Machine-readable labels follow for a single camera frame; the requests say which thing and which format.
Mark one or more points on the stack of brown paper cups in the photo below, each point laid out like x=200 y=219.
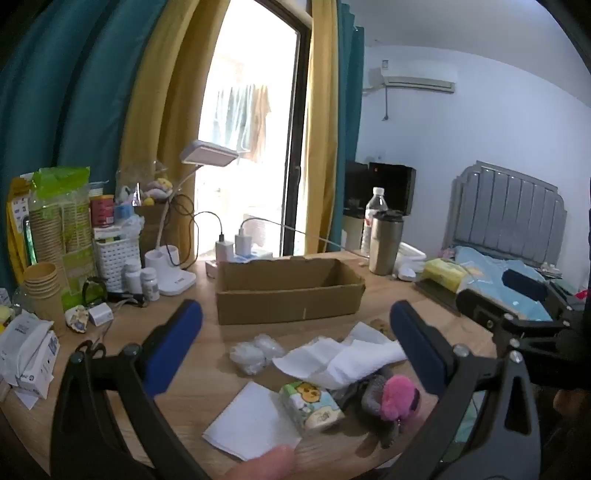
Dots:
x=41 y=286

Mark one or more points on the white plastic item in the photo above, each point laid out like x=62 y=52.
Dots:
x=408 y=263

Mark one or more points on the grey plush toy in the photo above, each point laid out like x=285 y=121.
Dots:
x=371 y=397

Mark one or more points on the clear bag of plush toys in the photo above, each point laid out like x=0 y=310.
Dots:
x=154 y=188

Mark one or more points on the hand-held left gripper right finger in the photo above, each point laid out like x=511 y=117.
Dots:
x=418 y=344

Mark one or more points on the clear water bottle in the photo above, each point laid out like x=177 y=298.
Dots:
x=375 y=207

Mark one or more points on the white computer desk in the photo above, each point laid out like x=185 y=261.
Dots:
x=352 y=233

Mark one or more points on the hanging clothes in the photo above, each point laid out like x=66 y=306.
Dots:
x=244 y=120

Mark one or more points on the small blue box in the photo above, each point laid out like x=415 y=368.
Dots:
x=123 y=213

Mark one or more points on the wide teal curtain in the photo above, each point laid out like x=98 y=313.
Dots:
x=69 y=92

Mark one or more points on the grey padded headboard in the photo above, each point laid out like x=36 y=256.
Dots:
x=508 y=212

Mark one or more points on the small brown plush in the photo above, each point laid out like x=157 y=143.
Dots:
x=382 y=326

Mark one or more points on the clear bag of cotton swabs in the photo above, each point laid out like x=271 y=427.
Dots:
x=251 y=353

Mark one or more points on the white air conditioner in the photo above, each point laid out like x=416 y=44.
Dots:
x=411 y=74

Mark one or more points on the black monitor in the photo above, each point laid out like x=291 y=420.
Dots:
x=392 y=184

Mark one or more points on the brown paper bag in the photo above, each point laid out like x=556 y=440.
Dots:
x=150 y=226

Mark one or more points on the small white adapter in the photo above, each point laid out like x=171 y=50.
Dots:
x=99 y=314

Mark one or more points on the yellow snack bag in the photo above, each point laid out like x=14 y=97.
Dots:
x=18 y=217

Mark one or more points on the grey charger plug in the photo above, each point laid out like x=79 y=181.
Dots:
x=225 y=251

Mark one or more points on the narrow yellow curtain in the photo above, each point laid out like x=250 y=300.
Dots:
x=323 y=138

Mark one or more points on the narrow teal curtain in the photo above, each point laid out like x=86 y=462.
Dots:
x=351 y=115

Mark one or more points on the wide yellow curtain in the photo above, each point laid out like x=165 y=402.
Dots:
x=171 y=92

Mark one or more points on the white desk lamp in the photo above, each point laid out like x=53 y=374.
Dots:
x=210 y=154

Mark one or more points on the white pill bottle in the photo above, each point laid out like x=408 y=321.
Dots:
x=150 y=284
x=134 y=279

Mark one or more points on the light blue blanket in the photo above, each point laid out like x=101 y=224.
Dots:
x=485 y=272

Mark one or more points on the white plastic basket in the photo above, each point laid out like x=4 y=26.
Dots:
x=115 y=263

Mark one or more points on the black door frame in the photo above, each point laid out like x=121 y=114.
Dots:
x=295 y=138

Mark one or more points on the steel tumbler with black lid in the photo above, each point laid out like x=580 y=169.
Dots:
x=385 y=244

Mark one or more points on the white plastic bag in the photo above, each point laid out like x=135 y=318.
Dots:
x=131 y=225

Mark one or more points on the black scissors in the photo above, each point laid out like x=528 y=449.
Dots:
x=90 y=348

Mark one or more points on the yellow tissue pack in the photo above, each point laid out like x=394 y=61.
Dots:
x=443 y=272

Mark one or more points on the cartoon print tissue pack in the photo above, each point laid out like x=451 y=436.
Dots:
x=311 y=406

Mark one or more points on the red can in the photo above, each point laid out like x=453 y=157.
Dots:
x=102 y=210

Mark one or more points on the white tissue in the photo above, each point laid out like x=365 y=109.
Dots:
x=332 y=360

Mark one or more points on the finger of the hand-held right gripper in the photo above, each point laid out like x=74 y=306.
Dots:
x=480 y=307
x=524 y=284

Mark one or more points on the green sleeve of paper cups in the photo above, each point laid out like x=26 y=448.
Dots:
x=60 y=207

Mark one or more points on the white power strip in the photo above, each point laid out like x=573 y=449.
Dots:
x=258 y=256

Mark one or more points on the person's left hand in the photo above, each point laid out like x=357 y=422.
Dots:
x=263 y=464

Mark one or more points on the white charger plug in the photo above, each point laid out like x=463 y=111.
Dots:
x=243 y=243

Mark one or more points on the brown cardboard box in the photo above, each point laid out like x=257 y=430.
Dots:
x=286 y=304

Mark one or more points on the white wet wipes pack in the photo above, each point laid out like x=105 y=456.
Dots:
x=27 y=350

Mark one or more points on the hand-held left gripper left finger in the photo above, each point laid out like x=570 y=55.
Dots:
x=173 y=346

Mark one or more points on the small cartoon figure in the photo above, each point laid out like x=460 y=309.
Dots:
x=76 y=318

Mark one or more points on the white paper napkin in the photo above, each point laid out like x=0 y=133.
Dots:
x=254 y=420

